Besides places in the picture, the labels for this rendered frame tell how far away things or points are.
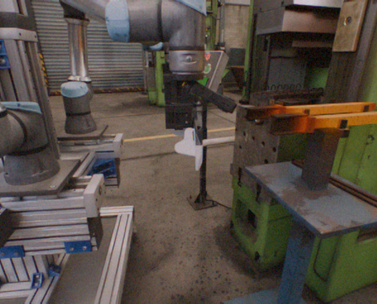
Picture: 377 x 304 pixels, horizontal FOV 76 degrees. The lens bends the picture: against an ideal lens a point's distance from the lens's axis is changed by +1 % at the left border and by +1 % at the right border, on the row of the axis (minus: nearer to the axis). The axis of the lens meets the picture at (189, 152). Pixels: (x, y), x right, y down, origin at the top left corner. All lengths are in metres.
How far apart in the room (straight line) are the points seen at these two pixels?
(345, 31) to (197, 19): 0.77
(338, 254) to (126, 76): 8.37
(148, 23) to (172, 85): 0.12
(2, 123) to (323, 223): 0.83
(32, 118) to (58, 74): 8.19
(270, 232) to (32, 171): 1.14
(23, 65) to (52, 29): 7.97
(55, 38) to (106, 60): 1.54
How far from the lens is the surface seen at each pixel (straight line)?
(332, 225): 0.75
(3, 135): 0.73
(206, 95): 0.53
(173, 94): 0.53
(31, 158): 0.84
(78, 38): 1.40
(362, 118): 0.72
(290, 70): 1.65
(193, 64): 0.51
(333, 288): 1.54
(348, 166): 1.20
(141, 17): 0.52
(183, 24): 0.51
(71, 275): 1.39
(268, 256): 1.55
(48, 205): 0.88
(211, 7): 6.63
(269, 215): 1.35
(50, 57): 8.99
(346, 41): 1.17
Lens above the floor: 1.17
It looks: 22 degrees down
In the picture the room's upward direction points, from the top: straight up
